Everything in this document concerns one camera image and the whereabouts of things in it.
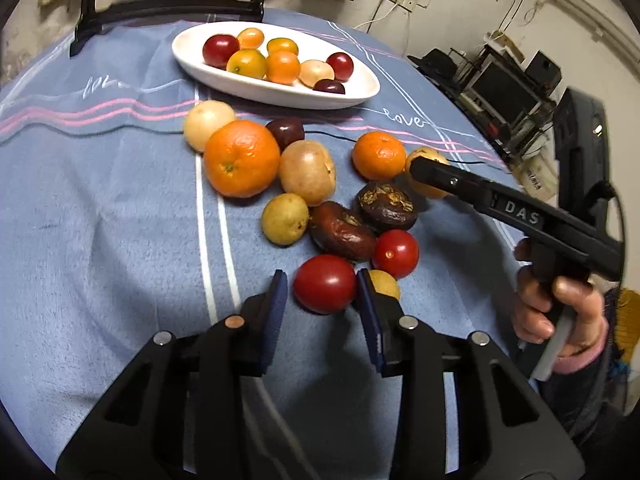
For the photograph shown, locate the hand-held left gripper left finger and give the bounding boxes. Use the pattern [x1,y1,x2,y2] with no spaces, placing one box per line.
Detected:
[56,269,290,480]

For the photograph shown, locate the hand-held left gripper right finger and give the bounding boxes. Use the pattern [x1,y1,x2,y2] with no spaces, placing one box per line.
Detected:
[355,267,586,480]

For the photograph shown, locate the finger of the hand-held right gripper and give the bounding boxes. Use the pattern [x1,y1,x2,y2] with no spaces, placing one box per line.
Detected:
[410,156,482,209]

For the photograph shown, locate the spotted beige passion fruit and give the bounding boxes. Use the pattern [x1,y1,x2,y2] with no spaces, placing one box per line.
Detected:
[404,146,451,200]

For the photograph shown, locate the small yellow-green fruit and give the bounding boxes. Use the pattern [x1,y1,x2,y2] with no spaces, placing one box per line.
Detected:
[261,193,310,246]
[367,269,401,302]

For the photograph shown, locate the red tomato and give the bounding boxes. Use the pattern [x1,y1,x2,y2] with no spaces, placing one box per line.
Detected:
[372,229,420,279]
[293,254,357,315]

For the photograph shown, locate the black wrinkled passion fruit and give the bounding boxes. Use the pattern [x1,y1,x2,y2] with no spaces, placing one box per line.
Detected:
[354,181,419,233]

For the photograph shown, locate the brown wrinkled passion fruit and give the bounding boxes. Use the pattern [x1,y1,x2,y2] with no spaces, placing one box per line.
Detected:
[308,201,377,262]

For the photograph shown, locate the large tangerine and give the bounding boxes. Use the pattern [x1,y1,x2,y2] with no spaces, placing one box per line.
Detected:
[203,119,281,199]

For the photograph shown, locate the smooth beige fruit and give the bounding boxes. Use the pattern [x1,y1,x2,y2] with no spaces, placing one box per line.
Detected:
[299,59,335,87]

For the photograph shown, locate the white oval plate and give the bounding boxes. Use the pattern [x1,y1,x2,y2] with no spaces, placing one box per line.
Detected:
[171,21,381,110]

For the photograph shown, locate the pale round fruit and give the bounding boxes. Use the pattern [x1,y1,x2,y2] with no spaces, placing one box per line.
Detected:
[183,100,236,153]

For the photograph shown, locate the small orange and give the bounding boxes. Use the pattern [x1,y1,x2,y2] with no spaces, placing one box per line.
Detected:
[266,38,299,57]
[236,27,265,51]

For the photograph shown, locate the yellow-green orange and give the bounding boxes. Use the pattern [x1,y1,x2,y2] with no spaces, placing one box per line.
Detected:
[226,48,267,80]

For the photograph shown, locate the large red plum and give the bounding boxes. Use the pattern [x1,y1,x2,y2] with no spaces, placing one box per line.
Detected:
[202,34,240,69]

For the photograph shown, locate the person's right forearm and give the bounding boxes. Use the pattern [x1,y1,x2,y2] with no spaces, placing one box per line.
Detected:
[542,287,640,456]

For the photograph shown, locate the person's right hand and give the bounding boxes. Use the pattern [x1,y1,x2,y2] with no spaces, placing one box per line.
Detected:
[514,237,609,361]

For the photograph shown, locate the black computer desk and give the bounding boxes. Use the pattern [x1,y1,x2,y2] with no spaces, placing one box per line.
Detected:
[407,45,558,161]

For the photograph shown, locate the white bucket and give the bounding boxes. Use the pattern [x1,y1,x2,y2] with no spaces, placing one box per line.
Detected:
[517,155,558,201]

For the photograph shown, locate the computer monitor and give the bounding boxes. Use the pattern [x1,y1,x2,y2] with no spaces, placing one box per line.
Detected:
[462,62,543,126]

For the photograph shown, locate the black hat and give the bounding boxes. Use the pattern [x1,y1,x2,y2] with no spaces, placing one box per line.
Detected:
[407,49,453,74]

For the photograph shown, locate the black speaker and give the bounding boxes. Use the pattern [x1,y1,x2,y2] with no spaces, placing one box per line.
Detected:
[525,50,562,88]

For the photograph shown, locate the blue striped tablecloth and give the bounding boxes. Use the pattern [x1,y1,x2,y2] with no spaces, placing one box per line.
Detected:
[0,10,531,471]

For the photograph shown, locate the round goldfish screen on stand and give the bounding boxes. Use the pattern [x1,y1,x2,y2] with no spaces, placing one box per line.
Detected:
[70,0,278,58]

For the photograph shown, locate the white power cable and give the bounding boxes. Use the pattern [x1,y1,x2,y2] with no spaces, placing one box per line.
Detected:
[352,0,401,31]

